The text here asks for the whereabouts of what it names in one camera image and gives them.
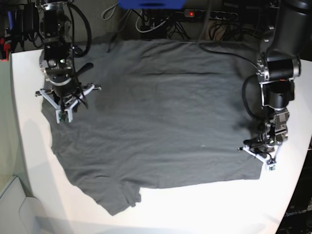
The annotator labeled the black power strip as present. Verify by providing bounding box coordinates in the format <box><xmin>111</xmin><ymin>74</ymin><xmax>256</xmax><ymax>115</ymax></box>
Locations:
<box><xmin>183</xmin><ymin>9</ymin><xmax>238</xmax><ymax>21</ymax></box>

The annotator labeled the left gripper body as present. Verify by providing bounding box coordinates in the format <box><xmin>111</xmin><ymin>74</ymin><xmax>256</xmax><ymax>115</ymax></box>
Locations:
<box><xmin>238</xmin><ymin>137</ymin><xmax>280</xmax><ymax>166</ymax></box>

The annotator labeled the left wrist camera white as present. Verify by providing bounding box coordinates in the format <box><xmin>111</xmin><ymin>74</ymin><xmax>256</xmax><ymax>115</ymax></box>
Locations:
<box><xmin>266</xmin><ymin>163</ymin><xmax>276</xmax><ymax>172</ymax></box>

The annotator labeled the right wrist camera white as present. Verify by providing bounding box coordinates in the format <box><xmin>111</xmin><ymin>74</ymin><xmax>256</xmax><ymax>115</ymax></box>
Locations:
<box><xmin>56</xmin><ymin>109</ymin><xmax>73</xmax><ymax>124</ymax></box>

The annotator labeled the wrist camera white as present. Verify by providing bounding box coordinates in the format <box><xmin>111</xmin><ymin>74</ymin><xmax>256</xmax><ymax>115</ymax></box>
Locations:
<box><xmin>56</xmin><ymin>109</ymin><xmax>73</xmax><ymax>124</ymax></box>
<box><xmin>266</xmin><ymin>163</ymin><xmax>276</xmax><ymax>172</ymax></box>

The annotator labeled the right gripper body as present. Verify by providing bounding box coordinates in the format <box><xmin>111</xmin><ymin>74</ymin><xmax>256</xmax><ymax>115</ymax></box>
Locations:
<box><xmin>35</xmin><ymin>83</ymin><xmax>101</xmax><ymax>111</ymax></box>

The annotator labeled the blue box overhead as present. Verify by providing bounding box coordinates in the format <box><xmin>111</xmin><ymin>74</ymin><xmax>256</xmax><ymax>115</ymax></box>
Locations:
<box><xmin>118</xmin><ymin>0</ymin><xmax>186</xmax><ymax>9</ymax></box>

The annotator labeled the dark grey t-shirt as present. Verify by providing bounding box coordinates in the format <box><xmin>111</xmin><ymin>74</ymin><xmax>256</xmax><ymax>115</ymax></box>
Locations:
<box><xmin>42</xmin><ymin>40</ymin><xmax>262</xmax><ymax>215</ymax></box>

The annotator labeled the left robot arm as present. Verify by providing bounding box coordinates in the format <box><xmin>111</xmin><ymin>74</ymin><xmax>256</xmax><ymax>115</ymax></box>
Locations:
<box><xmin>239</xmin><ymin>0</ymin><xmax>312</xmax><ymax>171</ymax></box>

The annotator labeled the white cable loop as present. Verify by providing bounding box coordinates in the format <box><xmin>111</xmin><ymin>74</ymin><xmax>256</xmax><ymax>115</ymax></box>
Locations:
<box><xmin>135</xmin><ymin>14</ymin><xmax>169</xmax><ymax>33</ymax></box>

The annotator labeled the blue black tool rack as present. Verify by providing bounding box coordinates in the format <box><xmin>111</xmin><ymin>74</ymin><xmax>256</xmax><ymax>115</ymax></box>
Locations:
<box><xmin>6</xmin><ymin>1</ymin><xmax>39</xmax><ymax>42</ymax></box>

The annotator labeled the red clamp at left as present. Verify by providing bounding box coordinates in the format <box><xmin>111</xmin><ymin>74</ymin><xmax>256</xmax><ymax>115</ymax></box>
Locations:
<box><xmin>0</xmin><ymin>37</ymin><xmax>11</xmax><ymax>61</ymax></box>

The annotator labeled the black floor cable bundle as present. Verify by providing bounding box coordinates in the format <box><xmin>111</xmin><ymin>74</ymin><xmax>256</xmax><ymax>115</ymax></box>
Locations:
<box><xmin>207</xmin><ymin>14</ymin><xmax>264</xmax><ymax>44</ymax></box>

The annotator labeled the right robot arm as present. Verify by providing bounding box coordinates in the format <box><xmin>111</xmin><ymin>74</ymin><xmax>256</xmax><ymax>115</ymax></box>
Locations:
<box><xmin>36</xmin><ymin>0</ymin><xmax>101</xmax><ymax>116</ymax></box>

